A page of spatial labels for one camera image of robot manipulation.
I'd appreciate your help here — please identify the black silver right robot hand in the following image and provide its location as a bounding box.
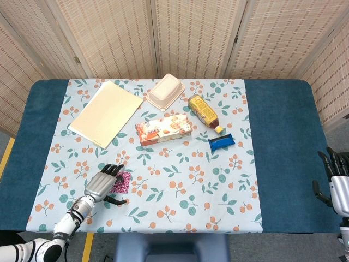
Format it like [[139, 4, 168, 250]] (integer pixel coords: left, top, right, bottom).
[[312, 146, 349, 216]]

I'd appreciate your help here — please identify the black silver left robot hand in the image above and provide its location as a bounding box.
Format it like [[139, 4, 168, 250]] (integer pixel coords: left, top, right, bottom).
[[83, 163, 129, 206]]

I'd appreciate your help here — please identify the pink patterned packet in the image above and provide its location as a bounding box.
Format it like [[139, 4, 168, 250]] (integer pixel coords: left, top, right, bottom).
[[109, 171, 131, 194]]

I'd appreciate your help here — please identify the cream manila paper folder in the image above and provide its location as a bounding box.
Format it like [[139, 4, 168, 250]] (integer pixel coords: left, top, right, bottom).
[[68, 80, 145, 150]]

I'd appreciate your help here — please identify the yellow floor tape strip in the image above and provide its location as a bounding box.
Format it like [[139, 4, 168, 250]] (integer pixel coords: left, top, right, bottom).
[[0, 137, 16, 180], [81, 233, 95, 262]]

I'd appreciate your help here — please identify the fruit leaf print tablecloth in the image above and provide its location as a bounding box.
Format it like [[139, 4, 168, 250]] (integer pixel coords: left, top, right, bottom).
[[26, 78, 263, 234]]

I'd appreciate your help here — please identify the orange white biscuit box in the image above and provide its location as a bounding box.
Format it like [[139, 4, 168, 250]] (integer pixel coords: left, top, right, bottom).
[[135, 114, 193, 147]]

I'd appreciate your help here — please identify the teal table cover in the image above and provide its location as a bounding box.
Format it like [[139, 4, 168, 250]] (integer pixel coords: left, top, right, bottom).
[[0, 78, 343, 234]]

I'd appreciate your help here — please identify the blue robot torso cover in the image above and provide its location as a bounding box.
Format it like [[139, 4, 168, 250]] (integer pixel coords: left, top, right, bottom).
[[113, 233, 230, 262]]

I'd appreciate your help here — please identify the beige plastic container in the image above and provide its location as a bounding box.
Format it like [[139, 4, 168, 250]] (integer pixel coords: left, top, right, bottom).
[[146, 73, 186, 112]]

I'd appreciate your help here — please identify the blue snack packet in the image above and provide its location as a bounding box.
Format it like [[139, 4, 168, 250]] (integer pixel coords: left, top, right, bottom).
[[208, 133, 236, 152]]

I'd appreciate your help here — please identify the yellow label tea bottle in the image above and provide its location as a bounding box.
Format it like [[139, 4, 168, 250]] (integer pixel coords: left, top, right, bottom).
[[187, 94, 225, 134]]

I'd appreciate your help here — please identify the woven folding screen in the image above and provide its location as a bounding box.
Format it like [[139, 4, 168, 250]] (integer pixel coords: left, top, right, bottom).
[[0, 0, 349, 137]]

